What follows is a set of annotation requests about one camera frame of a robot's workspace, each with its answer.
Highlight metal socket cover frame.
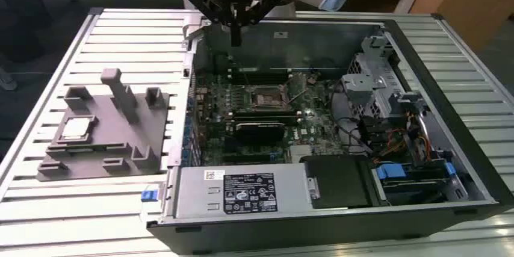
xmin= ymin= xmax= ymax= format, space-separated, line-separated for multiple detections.
xmin=280 ymin=72 xmax=310 ymax=104

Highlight silver metal drive cage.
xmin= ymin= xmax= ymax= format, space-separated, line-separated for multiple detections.
xmin=340 ymin=36 xmax=406 ymax=119

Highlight black open PC case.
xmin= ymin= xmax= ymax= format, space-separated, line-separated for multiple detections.
xmin=145 ymin=14 xmax=505 ymax=256

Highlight thin metal locking lever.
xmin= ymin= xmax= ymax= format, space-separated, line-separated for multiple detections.
xmin=287 ymin=82 xmax=311 ymax=103

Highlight black cable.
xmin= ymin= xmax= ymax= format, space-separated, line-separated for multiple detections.
xmin=335 ymin=115 xmax=386 ymax=153

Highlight orange yellow power wires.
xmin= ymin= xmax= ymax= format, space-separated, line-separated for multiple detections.
xmin=371 ymin=112 xmax=434 ymax=163

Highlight green motherboard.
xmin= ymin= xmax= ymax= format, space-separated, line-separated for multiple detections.
xmin=188 ymin=70 xmax=362 ymax=166

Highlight silver chipset heat sink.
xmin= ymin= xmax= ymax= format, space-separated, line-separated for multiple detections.
xmin=291 ymin=145 xmax=314 ymax=157

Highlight black plastic shroud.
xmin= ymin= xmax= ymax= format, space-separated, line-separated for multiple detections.
xmin=303 ymin=154 xmax=380 ymax=209

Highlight CPU socket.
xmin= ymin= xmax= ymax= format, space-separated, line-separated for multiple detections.
xmin=248 ymin=84 xmax=294 ymax=111

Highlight blue disk carrier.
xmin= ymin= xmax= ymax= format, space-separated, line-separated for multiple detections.
xmin=375 ymin=160 xmax=455 ymax=185

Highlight silver topped CPU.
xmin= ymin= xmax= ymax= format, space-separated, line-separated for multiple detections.
xmin=59 ymin=117 xmax=96 ymax=142

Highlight silver power supply box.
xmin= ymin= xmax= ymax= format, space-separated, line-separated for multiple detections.
xmin=172 ymin=163 xmax=312 ymax=219

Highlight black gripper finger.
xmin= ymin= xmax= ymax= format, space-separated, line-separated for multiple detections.
xmin=235 ymin=0 xmax=282 ymax=46
xmin=184 ymin=0 xmax=236 ymax=46

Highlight grey plastic parts rack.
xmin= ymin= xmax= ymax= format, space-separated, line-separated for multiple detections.
xmin=35 ymin=68 xmax=173 ymax=182

